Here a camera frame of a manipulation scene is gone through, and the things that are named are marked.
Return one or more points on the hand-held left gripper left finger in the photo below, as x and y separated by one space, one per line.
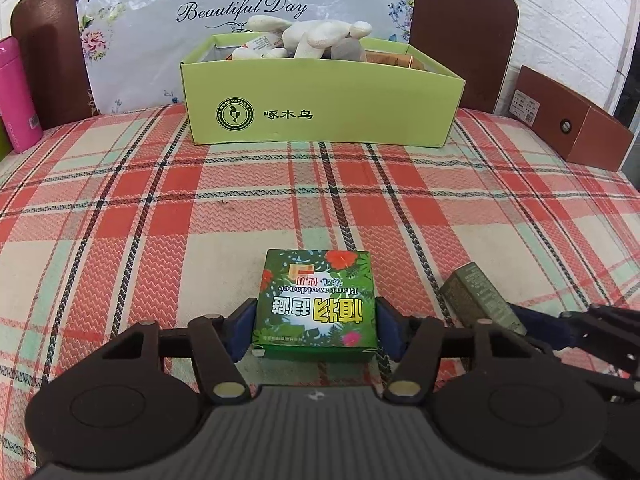
245 327

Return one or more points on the plaid tablecloth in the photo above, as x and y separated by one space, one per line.
250 200

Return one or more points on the gold carton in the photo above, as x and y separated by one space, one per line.
395 60

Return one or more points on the white wall pipe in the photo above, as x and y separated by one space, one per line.
624 55

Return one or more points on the pink thermos bottle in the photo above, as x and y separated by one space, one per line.
17 95

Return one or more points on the olive green carton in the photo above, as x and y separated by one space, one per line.
480 295

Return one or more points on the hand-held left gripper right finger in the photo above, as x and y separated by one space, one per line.
390 327

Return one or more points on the green floral printed box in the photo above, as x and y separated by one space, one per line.
315 310

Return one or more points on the white and orange medicine box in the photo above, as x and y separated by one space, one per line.
257 47

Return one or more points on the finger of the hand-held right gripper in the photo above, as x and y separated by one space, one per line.
595 372
545 325

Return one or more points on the large light green cardboard box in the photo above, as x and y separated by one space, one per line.
350 105

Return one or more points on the brown cardboard box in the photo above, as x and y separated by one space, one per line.
590 140

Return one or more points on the floral printed plastic bag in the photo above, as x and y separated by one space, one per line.
150 60

